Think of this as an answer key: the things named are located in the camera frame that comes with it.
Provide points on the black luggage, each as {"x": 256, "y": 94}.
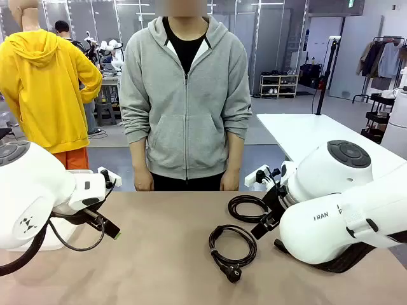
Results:
{"x": 310, "y": 76}

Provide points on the grey background workbench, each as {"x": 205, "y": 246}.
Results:
{"x": 111, "y": 81}

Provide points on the person's left forearm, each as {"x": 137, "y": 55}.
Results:
{"x": 234, "y": 152}

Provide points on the person in grey hoodie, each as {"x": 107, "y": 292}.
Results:
{"x": 184, "y": 105}

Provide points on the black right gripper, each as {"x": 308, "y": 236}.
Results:
{"x": 278, "y": 200}

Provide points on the person's left hand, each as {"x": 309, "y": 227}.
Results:
{"x": 230, "y": 181}

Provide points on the dark-haired background person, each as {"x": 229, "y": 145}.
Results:
{"x": 62, "y": 27}

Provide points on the translucent plastic storage box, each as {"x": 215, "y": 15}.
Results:
{"x": 55, "y": 236}

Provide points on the white side table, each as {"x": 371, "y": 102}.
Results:
{"x": 318, "y": 133}

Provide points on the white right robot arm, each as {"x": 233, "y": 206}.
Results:
{"x": 334, "y": 178}

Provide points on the orange shorts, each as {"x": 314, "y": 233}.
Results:
{"x": 74, "y": 159}

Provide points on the clothes rack with garments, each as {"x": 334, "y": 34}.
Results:
{"x": 386, "y": 60}

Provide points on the white cylindrical machine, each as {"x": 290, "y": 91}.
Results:
{"x": 397, "y": 127}

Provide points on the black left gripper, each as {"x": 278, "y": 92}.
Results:
{"x": 73, "y": 217}

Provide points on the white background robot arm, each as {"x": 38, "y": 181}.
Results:
{"x": 111, "y": 46}

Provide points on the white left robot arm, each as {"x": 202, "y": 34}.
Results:
{"x": 31, "y": 190}

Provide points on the black stand with white head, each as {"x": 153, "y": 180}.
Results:
{"x": 90, "y": 39}

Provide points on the yellow hoodie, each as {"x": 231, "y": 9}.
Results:
{"x": 38, "y": 82}

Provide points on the grey step stool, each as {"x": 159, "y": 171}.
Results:
{"x": 106, "y": 114}

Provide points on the wooden shoe rack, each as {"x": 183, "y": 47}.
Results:
{"x": 280, "y": 85}

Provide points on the black utility cart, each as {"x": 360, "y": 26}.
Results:
{"x": 378, "y": 117}

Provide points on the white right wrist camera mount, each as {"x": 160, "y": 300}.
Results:
{"x": 254, "y": 178}

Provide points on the black pole with white top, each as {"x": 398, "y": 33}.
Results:
{"x": 324, "y": 89}

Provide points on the person's right forearm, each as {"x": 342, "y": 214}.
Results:
{"x": 140, "y": 155}

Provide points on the person's right hand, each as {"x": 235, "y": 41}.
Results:
{"x": 144, "y": 181}

